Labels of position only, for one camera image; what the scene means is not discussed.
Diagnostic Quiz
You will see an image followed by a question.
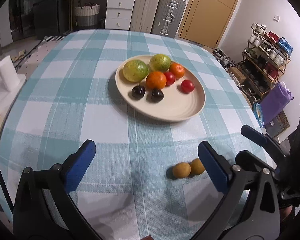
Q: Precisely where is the brown longan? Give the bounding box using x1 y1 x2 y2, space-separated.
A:
172 162 191 179
190 158 205 176

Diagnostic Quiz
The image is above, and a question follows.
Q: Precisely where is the red tomato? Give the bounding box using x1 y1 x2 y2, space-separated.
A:
181 80 195 94
164 72 175 86

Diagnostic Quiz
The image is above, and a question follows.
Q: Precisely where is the small orange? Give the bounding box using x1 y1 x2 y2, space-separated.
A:
169 62 185 79

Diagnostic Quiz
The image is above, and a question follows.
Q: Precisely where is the dark plum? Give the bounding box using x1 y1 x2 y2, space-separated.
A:
151 88 164 102
131 85 146 100

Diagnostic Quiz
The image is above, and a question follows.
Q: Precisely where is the large orange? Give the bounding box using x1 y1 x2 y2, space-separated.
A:
146 71 167 89

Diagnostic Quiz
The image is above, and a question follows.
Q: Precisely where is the green yellow citrus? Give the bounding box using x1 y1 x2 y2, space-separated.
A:
122 60 149 83
149 54 171 72

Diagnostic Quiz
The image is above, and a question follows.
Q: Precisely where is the purple bag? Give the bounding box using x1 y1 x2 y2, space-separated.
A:
260 81 294 126

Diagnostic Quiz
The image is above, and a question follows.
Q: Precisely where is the wooden shoe rack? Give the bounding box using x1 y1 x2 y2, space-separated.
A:
237 23 293 102

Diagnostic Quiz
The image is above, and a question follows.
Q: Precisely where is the teal checked tablecloth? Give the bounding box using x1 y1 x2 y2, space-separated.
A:
0 30 266 239

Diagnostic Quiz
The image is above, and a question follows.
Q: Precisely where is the white side table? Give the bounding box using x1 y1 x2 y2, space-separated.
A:
0 74 26 120

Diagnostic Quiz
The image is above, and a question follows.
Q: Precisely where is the wooden door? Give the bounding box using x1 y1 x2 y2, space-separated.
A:
179 0 238 49

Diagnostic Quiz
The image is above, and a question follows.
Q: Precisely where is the white paper towel roll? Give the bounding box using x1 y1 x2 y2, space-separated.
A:
0 55 20 92

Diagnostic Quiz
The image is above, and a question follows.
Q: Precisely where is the silver hard suitcase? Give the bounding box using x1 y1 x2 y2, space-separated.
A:
151 0 186 38

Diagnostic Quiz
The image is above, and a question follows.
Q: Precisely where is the beige hard suitcase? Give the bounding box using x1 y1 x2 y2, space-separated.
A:
130 0 159 33

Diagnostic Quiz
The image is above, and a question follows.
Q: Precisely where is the black refrigerator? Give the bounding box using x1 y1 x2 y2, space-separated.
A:
33 0 69 39

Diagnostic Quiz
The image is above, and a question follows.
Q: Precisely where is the woven laundry basket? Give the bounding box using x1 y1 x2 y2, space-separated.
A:
74 3 100 27

